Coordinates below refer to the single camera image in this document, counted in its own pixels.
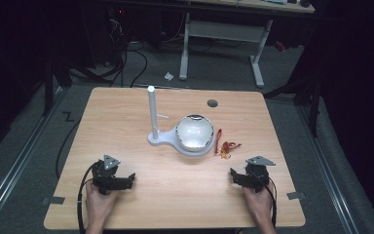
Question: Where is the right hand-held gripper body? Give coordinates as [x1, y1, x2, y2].
[238, 155, 278, 193]

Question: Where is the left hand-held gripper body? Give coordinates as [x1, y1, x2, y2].
[92, 154, 128, 196]

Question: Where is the person's right hand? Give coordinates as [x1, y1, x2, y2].
[242, 182, 275, 226]

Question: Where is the person's left hand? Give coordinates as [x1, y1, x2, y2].
[85, 182, 122, 228]

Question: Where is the grey tape piece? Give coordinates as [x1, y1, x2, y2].
[41, 196, 66, 206]
[285, 191, 307, 201]

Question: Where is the shiny metal bowl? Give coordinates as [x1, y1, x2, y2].
[174, 113, 215, 153]

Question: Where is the white stand with pole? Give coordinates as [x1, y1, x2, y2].
[146, 85, 216, 158]

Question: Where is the black metal stand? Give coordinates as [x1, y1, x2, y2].
[262, 72, 324, 138]
[41, 53, 74, 117]

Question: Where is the white-legged wooden desk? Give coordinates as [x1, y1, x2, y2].
[178, 0, 317, 89]

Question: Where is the red charm with strap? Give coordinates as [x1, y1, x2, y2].
[213, 128, 243, 160]

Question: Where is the right hand-held gripper cable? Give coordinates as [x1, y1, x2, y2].
[266, 176, 279, 228]

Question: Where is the hand-held gripper cable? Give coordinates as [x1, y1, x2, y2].
[266, 176, 279, 228]
[76, 161, 100, 234]

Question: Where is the left hand-held gripper cable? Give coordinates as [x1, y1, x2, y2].
[76, 161, 100, 234]

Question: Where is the black floor cable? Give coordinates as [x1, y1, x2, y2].
[55, 118, 83, 179]

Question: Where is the metal floor rail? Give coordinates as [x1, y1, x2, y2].
[296, 104, 362, 234]
[0, 87, 66, 230]

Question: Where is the bundle of black floor cables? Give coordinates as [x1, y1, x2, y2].
[105, 16, 149, 89]

